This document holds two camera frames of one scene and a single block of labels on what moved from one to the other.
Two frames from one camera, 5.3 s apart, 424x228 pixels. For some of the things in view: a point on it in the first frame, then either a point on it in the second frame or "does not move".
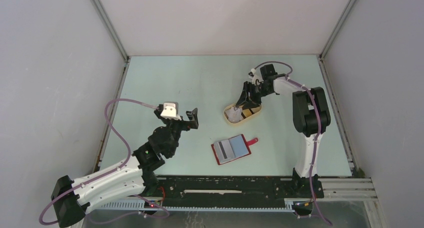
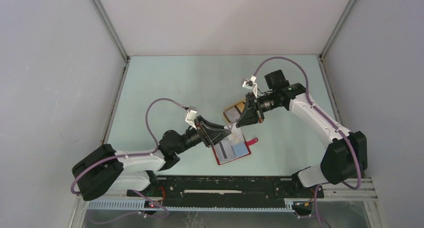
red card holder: (229, 150) does not move
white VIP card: (234, 116) -> (237, 140)
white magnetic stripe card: (224, 150) does not move
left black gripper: (186, 124) -> (216, 136)
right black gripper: (252, 102) -> (251, 115)
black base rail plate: (238, 189) does not move
